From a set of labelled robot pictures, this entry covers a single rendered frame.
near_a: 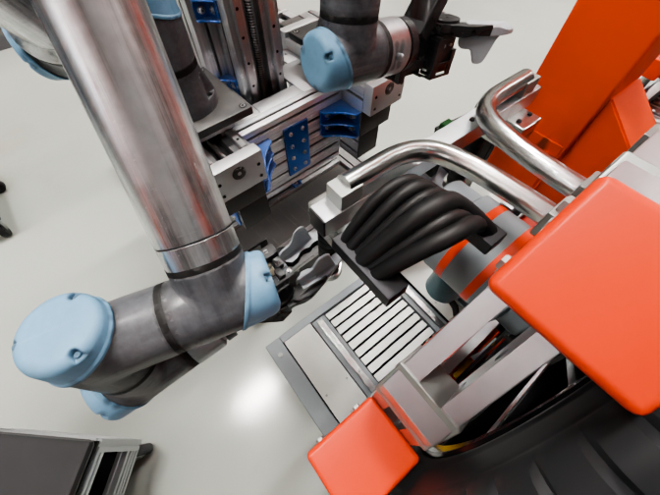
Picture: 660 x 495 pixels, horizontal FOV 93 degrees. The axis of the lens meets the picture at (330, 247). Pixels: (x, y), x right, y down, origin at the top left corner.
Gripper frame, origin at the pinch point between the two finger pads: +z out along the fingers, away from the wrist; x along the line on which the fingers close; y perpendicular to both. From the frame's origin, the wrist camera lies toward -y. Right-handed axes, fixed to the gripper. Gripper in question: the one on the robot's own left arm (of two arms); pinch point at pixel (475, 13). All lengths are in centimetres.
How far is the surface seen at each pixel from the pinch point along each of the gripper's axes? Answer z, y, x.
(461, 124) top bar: -21.3, 7.5, 15.4
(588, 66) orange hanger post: 24.0, 8.2, 14.8
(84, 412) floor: -107, 114, -38
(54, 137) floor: -79, 94, -200
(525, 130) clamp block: -9.7, 9.7, 20.1
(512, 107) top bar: -11.7, 6.8, 17.3
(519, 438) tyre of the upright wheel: -49, 11, 41
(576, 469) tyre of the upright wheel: -51, 6, 43
